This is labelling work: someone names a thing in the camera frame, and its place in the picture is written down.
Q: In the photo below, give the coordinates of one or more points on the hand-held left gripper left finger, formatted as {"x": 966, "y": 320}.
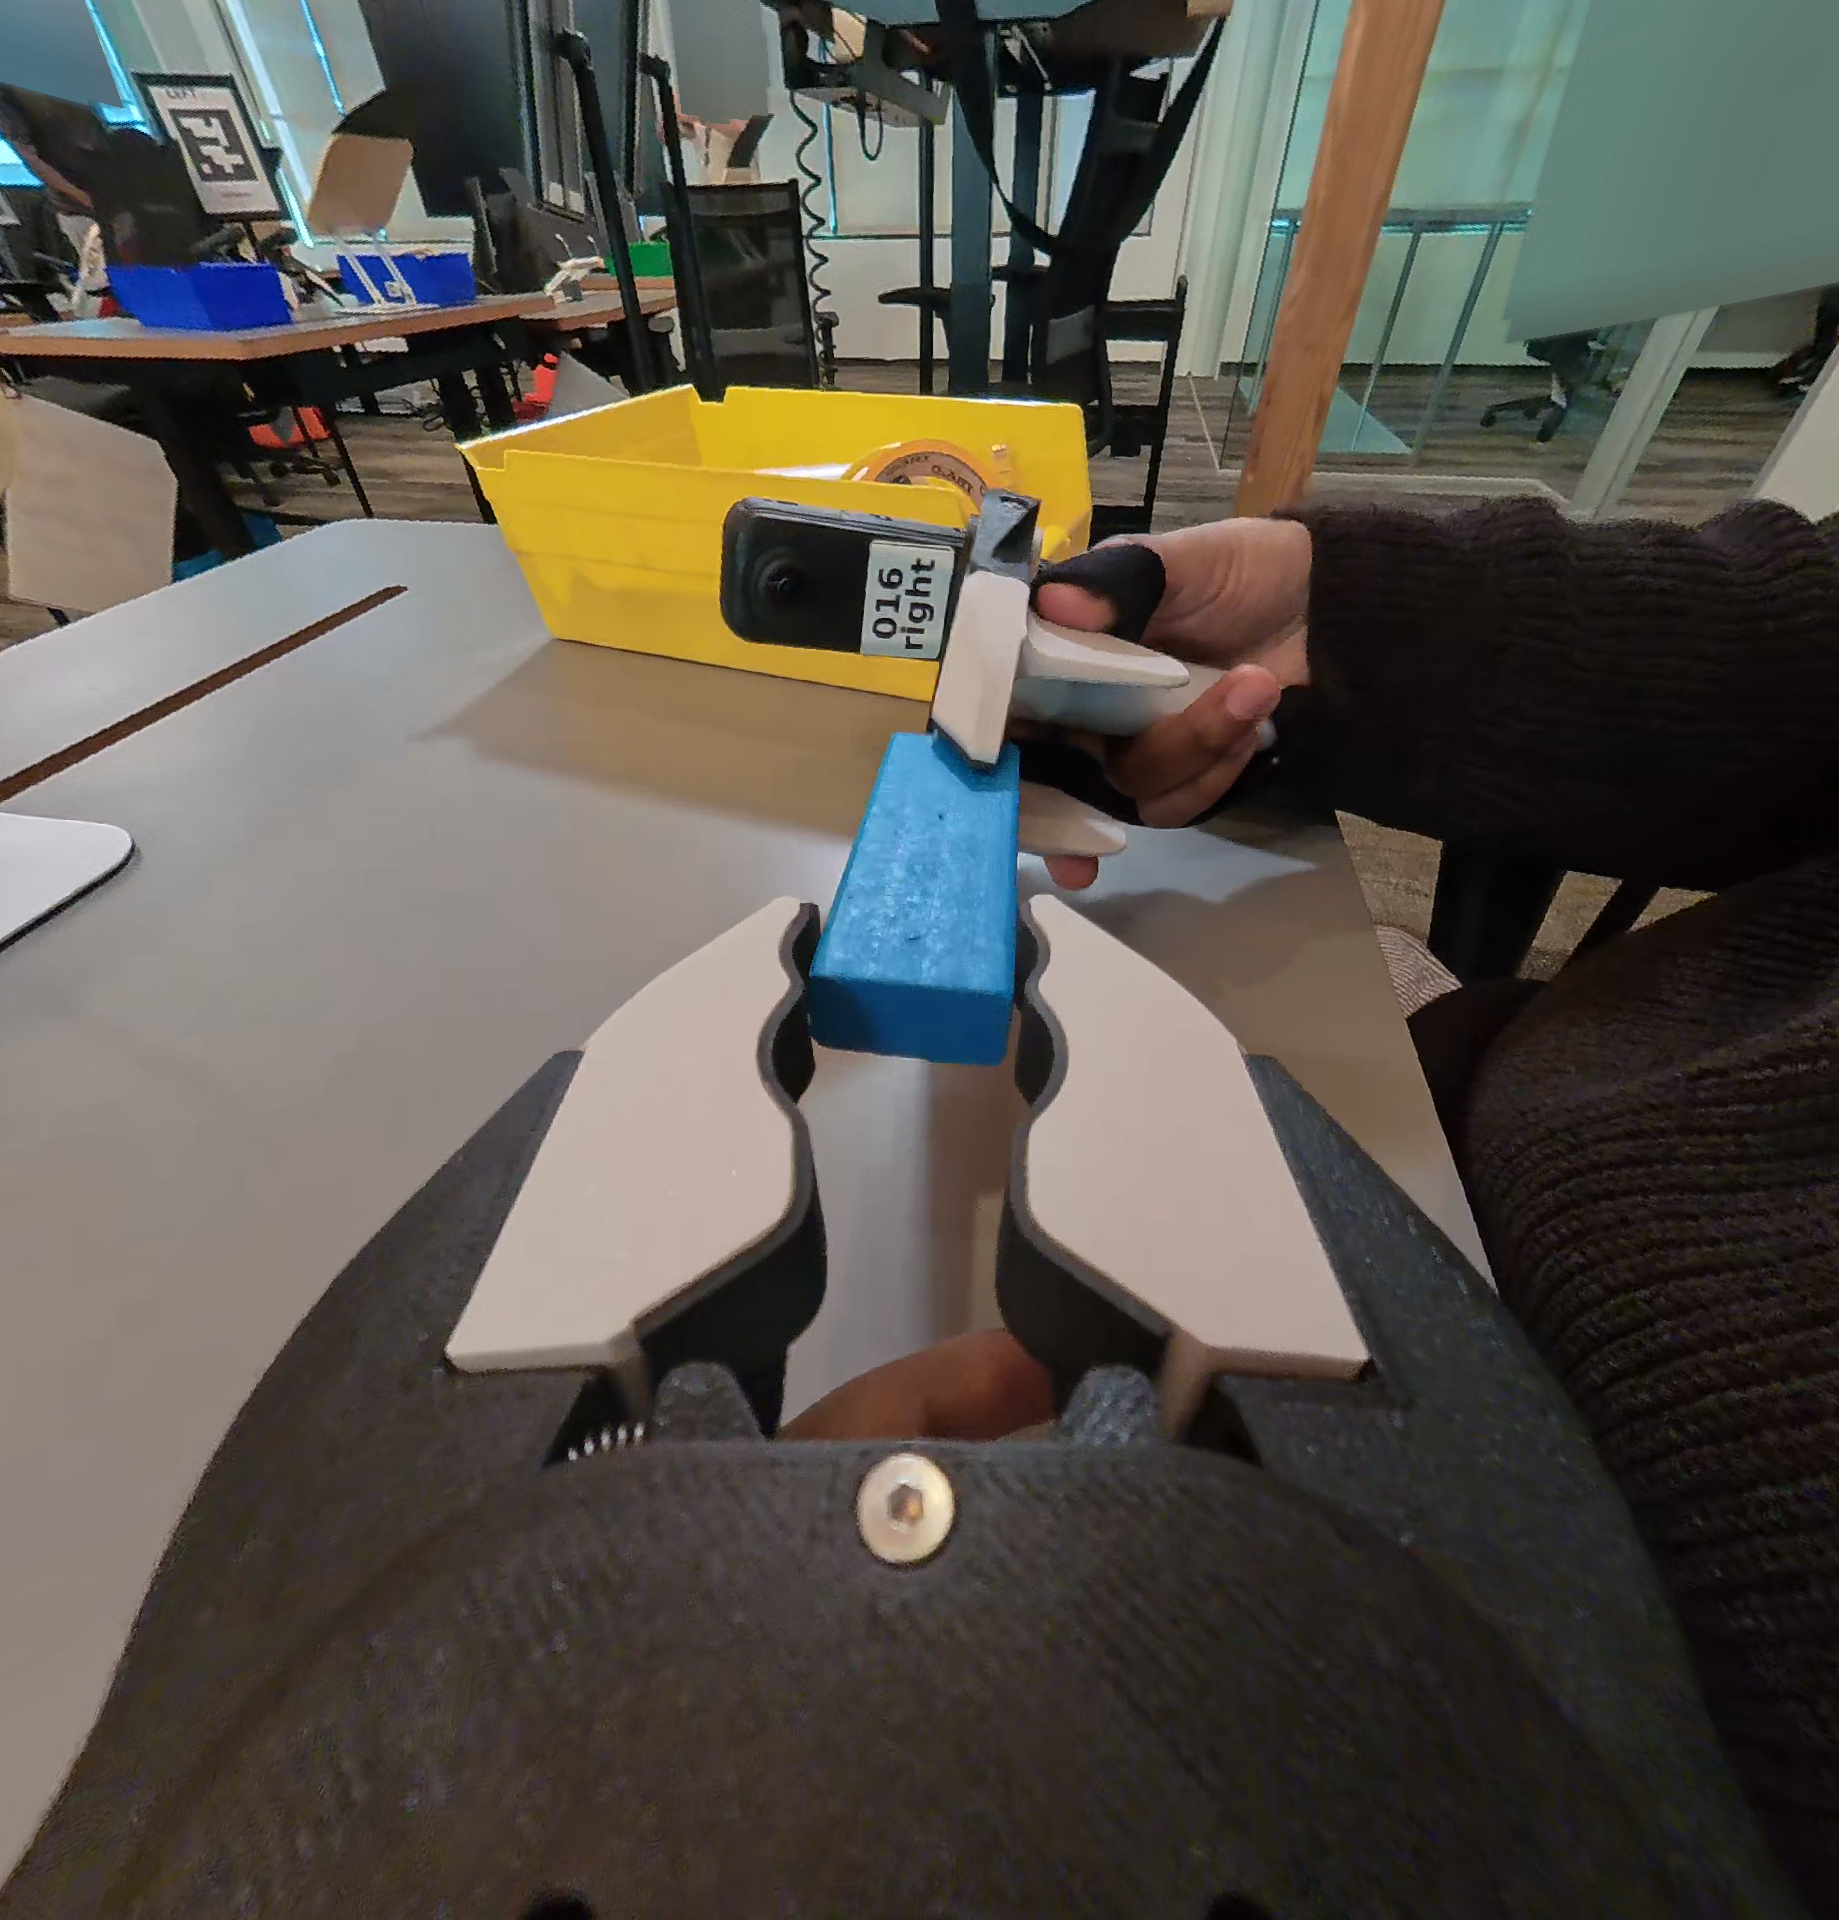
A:
{"x": 651, "y": 1171}

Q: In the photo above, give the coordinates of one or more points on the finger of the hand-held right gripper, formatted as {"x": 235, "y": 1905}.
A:
{"x": 986, "y": 675}

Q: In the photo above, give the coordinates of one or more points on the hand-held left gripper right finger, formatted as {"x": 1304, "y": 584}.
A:
{"x": 1190, "y": 1185}

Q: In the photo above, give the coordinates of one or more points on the yellow plastic bin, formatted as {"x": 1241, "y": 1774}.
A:
{"x": 621, "y": 541}

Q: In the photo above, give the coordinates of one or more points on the blue rectangular block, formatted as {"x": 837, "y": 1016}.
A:
{"x": 920, "y": 901}

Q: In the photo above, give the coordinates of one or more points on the person's right hand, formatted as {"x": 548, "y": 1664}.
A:
{"x": 1236, "y": 616}

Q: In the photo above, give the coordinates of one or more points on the person's left hand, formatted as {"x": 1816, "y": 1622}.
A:
{"x": 920, "y": 1396}

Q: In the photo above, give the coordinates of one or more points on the tape roll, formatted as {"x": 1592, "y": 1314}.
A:
{"x": 920, "y": 456}

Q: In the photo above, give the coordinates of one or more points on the black mesh chair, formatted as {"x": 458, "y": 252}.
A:
{"x": 740, "y": 285}

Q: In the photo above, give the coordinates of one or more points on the black office chair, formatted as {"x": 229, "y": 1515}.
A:
{"x": 1558, "y": 367}
{"x": 1085, "y": 360}

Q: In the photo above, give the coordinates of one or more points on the green box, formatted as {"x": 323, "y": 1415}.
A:
{"x": 651, "y": 257}

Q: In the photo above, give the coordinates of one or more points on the dark standing desk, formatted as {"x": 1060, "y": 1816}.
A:
{"x": 966, "y": 195}

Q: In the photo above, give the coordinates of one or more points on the blue bin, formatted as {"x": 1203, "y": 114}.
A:
{"x": 201, "y": 296}
{"x": 426, "y": 282}

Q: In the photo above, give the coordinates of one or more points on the black monitor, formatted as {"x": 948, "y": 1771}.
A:
{"x": 461, "y": 105}

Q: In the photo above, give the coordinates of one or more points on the cardboard panel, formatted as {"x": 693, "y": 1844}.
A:
{"x": 362, "y": 187}

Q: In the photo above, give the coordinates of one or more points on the long wooden desk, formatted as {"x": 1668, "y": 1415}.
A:
{"x": 261, "y": 336}

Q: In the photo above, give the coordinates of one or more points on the white monitor stand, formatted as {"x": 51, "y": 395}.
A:
{"x": 36, "y": 885}

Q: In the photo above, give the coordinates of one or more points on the small framed marker sign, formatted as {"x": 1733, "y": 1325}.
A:
{"x": 221, "y": 150}

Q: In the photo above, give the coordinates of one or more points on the light wooden post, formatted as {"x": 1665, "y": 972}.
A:
{"x": 1340, "y": 255}

